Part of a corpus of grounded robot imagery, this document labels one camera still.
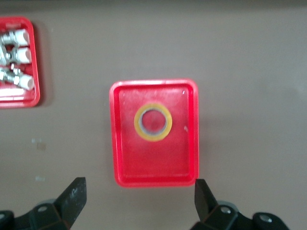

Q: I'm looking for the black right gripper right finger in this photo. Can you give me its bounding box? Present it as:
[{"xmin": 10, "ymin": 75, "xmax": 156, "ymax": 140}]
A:
[{"xmin": 189, "ymin": 178, "xmax": 291, "ymax": 230}]

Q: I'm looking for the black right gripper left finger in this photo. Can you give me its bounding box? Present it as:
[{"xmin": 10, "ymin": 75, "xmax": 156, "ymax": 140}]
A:
[{"xmin": 0, "ymin": 176, "xmax": 87, "ymax": 230}]

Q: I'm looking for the yellow packing tape roll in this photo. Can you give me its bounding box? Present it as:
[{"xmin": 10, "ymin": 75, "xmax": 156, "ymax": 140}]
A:
[{"xmin": 133, "ymin": 102, "xmax": 173, "ymax": 142}]

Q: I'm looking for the red plastic tray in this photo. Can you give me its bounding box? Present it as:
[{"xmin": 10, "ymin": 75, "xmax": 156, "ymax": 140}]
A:
[
  {"xmin": 0, "ymin": 16, "xmax": 41, "ymax": 109},
  {"xmin": 109, "ymin": 78, "xmax": 200, "ymax": 189}
]

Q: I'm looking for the white capped metal pipe fitting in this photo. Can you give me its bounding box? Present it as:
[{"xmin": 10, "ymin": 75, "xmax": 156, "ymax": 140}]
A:
[
  {"xmin": 0, "ymin": 46, "xmax": 32, "ymax": 65},
  {"xmin": 0, "ymin": 29, "xmax": 31, "ymax": 46},
  {"xmin": 0, "ymin": 64, "xmax": 35, "ymax": 91}
]

